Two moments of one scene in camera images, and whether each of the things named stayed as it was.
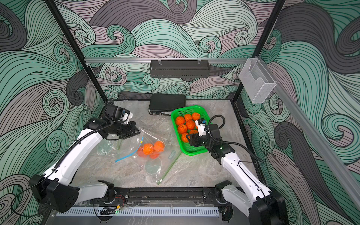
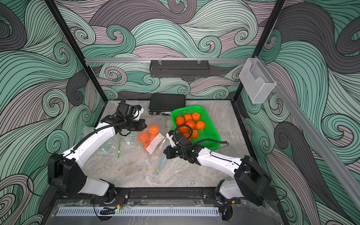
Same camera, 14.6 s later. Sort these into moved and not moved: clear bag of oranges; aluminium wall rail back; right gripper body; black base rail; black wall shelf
Moved: clear bag of oranges; right gripper body
Not moved: aluminium wall rail back; black wall shelf; black base rail
